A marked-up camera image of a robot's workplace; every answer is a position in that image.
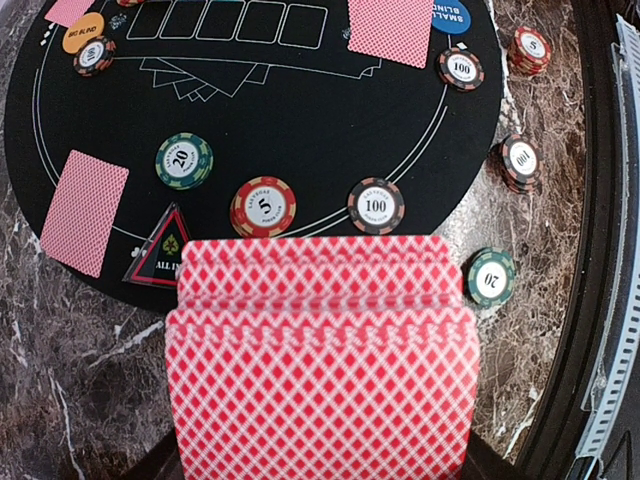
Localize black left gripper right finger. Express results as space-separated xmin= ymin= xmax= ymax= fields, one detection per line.
xmin=464 ymin=432 xmax=527 ymax=480

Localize red 5 chip stack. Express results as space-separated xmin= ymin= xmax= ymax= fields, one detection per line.
xmin=507 ymin=26 xmax=552 ymax=76

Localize red 5 chips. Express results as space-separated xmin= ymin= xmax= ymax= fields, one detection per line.
xmin=230 ymin=176 xmax=297 ymax=238
xmin=116 ymin=0 xmax=146 ymax=8

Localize triangular all in marker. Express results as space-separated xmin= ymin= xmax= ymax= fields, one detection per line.
xmin=123 ymin=202 xmax=191 ymax=288

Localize red back card deck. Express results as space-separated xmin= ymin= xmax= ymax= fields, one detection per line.
xmin=165 ymin=236 xmax=480 ymax=479

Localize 100 chips mat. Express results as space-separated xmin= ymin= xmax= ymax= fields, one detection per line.
xmin=347 ymin=177 xmax=405 ymax=235

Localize blue small blind button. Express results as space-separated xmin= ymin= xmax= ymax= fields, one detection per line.
xmin=432 ymin=0 xmax=471 ymax=35

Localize orange big blind button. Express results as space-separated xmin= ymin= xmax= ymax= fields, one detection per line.
xmin=62 ymin=12 xmax=105 ymax=55

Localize white cable duct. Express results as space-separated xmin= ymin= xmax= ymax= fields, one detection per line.
xmin=578 ymin=1 xmax=639 ymax=479

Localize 100 chips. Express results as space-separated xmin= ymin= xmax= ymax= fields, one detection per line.
xmin=73 ymin=36 xmax=116 ymax=77
xmin=436 ymin=47 xmax=485 ymax=92

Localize black front table rail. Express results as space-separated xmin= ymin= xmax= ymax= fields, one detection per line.
xmin=516 ymin=1 xmax=632 ymax=479

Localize green chips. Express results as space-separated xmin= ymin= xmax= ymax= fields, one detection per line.
xmin=155 ymin=132 xmax=214 ymax=190

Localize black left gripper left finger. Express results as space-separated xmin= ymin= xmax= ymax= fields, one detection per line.
xmin=120 ymin=437 xmax=175 ymax=480

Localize round black poker mat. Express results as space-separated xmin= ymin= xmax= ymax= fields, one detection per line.
xmin=4 ymin=1 xmax=502 ymax=312

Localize green chip stack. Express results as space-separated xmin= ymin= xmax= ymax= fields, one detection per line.
xmin=467 ymin=247 xmax=516 ymax=308

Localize black orange 100 chip stack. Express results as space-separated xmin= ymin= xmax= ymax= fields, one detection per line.
xmin=497 ymin=134 xmax=542 ymax=194

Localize dealt card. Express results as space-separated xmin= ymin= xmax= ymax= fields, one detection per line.
xmin=45 ymin=0 xmax=93 ymax=27
xmin=40 ymin=150 xmax=129 ymax=278
xmin=348 ymin=0 xmax=434 ymax=69

